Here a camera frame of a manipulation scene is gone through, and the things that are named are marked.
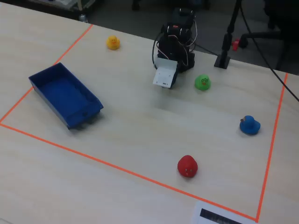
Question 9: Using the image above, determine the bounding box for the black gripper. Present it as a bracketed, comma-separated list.
[171, 65, 181, 90]

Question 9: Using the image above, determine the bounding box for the yellow rubber duck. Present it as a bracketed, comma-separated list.
[106, 35, 121, 51]

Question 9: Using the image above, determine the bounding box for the green rubber duck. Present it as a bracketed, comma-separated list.
[194, 74, 212, 91]

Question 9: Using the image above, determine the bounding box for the blue rubber duck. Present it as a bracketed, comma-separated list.
[239, 115, 261, 135]

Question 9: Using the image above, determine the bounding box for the red rubber duck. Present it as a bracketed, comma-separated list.
[177, 154, 199, 179]

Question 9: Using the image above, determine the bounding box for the blue plastic box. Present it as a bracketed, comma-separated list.
[28, 62, 104, 130]

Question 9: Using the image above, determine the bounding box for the black office chair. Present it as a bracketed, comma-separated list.
[239, 0, 299, 70]

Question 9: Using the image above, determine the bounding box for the long orange tape strip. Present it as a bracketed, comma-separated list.
[0, 122, 259, 222]

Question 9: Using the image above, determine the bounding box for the white paper with black bar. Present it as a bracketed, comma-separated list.
[191, 201, 257, 224]

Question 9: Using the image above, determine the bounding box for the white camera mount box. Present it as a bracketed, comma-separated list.
[153, 57, 178, 89]

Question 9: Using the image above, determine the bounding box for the long black cable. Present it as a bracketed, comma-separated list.
[239, 0, 299, 102]

